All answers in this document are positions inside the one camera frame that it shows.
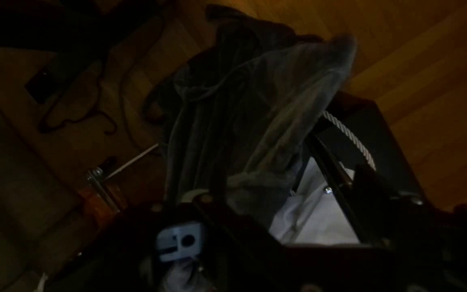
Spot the white cloth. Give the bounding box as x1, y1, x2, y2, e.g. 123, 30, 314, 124
267, 155, 361, 246

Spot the white rope coil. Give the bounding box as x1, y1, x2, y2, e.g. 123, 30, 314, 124
321, 110, 378, 170

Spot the chrome clothing rack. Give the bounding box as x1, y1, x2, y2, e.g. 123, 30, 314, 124
303, 131, 408, 248

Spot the dark grey fleece robe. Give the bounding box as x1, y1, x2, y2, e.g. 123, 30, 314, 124
146, 4, 360, 228

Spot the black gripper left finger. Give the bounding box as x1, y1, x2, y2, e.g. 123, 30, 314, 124
133, 201, 215, 292

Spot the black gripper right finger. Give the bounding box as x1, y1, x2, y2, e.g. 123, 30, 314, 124
214, 201, 313, 292

